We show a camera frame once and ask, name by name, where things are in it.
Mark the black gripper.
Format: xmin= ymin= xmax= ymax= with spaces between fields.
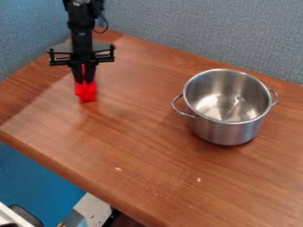
xmin=47 ymin=36 xmax=117 ymax=84

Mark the red star-shaped block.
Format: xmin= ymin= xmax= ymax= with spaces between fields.
xmin=75 ymin=64 xmax=98 ymax=103

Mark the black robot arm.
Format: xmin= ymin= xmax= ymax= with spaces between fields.
xmin=47 ymin=0 xmax=115 ymax=85

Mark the stainless steel pot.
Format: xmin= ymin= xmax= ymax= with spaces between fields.
xmin=173 ymin=68 xmax=280 ymax=145

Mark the white grey box under table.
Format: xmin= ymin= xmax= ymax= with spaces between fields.
xmin=58 ymin=193 xmax=111 ymax=227

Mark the black white device corner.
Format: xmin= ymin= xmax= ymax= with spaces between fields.
xmin=0 ymin=202 xmax=45 ymax=227

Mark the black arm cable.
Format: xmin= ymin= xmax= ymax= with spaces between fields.
xmin=94 ymin=12 xmax=110 ymax=35

